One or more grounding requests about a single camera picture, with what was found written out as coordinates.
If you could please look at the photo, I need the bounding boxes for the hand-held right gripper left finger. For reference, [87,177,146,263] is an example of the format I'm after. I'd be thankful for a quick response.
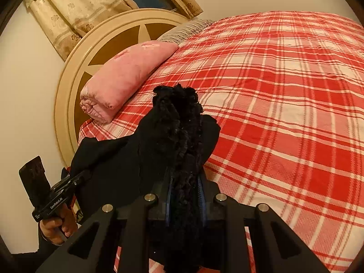
[35,172,172,273]

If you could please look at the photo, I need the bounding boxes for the cream round headboard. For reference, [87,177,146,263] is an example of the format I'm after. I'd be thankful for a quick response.
[55,8,190,168]

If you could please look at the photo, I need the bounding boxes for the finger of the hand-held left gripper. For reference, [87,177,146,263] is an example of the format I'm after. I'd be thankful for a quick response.
[61,171,92,190]

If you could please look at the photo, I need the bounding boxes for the black pants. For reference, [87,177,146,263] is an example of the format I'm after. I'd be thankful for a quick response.
[70,84,222,273]

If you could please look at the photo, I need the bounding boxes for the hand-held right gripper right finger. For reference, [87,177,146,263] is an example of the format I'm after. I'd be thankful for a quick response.
[198,173,330,273]

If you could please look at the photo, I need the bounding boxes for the person's left hand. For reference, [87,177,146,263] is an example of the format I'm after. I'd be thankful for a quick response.
[40,205,78,245]

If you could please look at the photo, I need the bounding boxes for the pink folded blanket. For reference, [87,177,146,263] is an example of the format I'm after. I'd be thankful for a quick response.
[80,40,179,124]

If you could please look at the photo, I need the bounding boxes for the grey striped pillow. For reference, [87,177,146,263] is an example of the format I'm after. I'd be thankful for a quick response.
[156,19,215,44]

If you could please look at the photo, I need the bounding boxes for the person's left forearm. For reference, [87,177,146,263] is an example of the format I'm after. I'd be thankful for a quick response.
[37,227,67,266]

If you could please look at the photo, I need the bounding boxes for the red plaid bed sheet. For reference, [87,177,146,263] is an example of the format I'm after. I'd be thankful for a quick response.
[78,11,364,273]

